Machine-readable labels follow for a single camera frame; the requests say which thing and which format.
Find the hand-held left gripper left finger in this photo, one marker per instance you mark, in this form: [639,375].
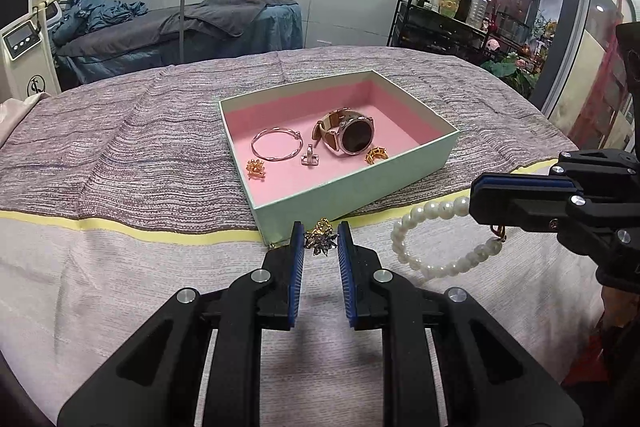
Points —
[297,272]

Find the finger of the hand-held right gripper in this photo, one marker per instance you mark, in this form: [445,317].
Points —
[520,204]
[525,177]

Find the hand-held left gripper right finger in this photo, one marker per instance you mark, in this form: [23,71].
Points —
[345,272]

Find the dark crystal flower brooch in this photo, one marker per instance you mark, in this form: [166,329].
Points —
[320,241]

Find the green box with pink lining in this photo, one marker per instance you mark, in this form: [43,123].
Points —
[350,202]

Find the gold flower earring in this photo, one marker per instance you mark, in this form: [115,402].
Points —
[256,168]

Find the thin silver bangle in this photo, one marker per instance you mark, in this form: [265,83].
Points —
[298,137]

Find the rose gold wrist watch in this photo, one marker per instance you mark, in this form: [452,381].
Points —
[357,134]

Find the red garment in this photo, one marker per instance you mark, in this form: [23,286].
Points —
[590,357]

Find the green potted plant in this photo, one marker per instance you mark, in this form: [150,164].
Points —
[510,72]

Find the pink figurine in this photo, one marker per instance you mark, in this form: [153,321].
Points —
[492,45]

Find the black trolley cart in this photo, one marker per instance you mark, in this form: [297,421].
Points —
[435,37]

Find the grey striped bedspread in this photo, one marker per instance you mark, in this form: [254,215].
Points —
[125,147]

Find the massage bed with blue cover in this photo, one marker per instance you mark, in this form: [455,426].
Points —
[225,42]

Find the beige satin quilt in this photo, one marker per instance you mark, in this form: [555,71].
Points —
[10,117]

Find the crumpled blue duvet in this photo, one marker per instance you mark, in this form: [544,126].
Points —
[95,14]

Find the white beauty machine with monitor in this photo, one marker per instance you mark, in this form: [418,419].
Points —
[25,57]

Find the white machine handpiece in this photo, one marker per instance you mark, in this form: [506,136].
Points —
[53,10]

